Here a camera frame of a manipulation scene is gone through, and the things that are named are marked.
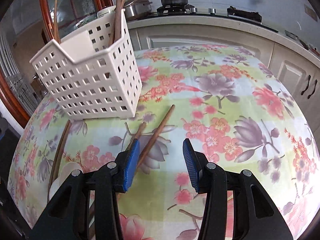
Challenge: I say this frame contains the chopsticks in basket right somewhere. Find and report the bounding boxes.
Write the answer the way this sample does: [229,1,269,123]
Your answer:
[108,0,125,47]

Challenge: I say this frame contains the chopstick in basket left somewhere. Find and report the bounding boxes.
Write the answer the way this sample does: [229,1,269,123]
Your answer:
[53,0,61,43]

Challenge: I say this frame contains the white perforated utensil basket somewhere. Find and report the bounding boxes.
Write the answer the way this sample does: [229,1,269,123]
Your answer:
[30,7,142,120]

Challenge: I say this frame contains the black gas stove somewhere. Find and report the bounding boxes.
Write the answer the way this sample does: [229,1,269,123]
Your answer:
[147,4,279,33]

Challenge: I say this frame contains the floral tablecloth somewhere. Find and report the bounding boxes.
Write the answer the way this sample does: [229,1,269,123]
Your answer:
[8,45,319,239]

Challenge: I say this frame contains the red wooden door frame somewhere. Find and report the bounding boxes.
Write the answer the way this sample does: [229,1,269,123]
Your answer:
[1,0,113,133]

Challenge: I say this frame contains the silver rice cooker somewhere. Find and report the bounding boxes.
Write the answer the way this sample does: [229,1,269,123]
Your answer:
[124,0,152,21]

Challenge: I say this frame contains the white lower kitchen cabinets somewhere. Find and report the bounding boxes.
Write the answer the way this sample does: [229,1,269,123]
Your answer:
[128,15,319,139]

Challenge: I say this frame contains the brown wooden chopstick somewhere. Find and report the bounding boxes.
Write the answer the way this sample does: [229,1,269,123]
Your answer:
[137,105,175,168]
[126,122,146,150]

